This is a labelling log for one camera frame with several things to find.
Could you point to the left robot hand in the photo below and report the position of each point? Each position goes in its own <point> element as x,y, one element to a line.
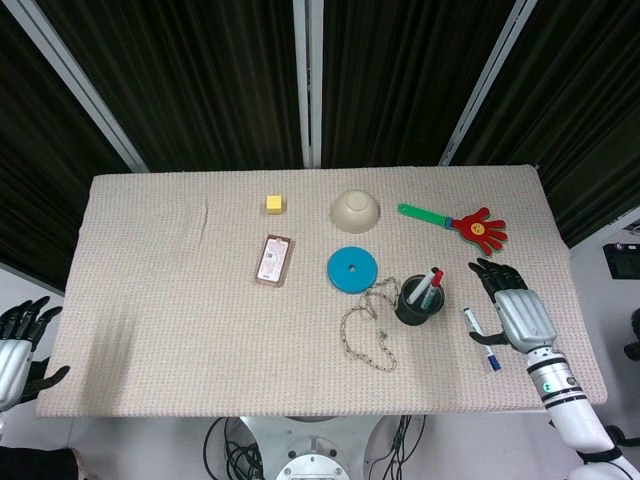
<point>10,365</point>

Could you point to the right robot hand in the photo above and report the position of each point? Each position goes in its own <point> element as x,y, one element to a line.
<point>525,320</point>

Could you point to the blue capped marker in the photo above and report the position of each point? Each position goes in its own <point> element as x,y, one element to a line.
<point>472,320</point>

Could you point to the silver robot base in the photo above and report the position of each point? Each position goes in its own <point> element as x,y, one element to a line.
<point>310,450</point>

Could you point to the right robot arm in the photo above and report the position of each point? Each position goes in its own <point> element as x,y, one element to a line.
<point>575,415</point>

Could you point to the white marker pen red cap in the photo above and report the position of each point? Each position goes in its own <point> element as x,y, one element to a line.
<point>437,278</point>

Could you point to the black mesh pen holder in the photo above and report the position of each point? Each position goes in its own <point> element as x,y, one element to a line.
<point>417,317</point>

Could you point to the white marker pen dark cap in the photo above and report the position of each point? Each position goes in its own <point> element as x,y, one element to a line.
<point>419,291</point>

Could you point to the black equipment stand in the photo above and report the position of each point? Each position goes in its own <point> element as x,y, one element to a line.
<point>634,345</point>

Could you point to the black box device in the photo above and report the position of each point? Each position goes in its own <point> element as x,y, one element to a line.
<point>622,260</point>

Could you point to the beige woven tablecloth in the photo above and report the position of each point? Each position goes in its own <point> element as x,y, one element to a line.
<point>150,325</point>

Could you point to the blue disc with hole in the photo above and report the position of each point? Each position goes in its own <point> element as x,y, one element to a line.
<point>342,272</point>

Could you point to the beige upturned bowl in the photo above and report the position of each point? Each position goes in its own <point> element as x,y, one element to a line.
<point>355,210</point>

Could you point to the red printed carton box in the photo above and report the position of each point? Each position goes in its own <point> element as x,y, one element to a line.
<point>272,260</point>

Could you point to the yellow cube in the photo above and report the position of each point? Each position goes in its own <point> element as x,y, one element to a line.
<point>274,205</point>

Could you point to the black pleated curtain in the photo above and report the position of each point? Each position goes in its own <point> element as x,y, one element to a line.
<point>200,75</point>

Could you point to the grey metal frame post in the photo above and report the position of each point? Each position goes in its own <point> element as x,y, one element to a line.
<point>80,86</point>
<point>486,82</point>
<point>307,85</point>

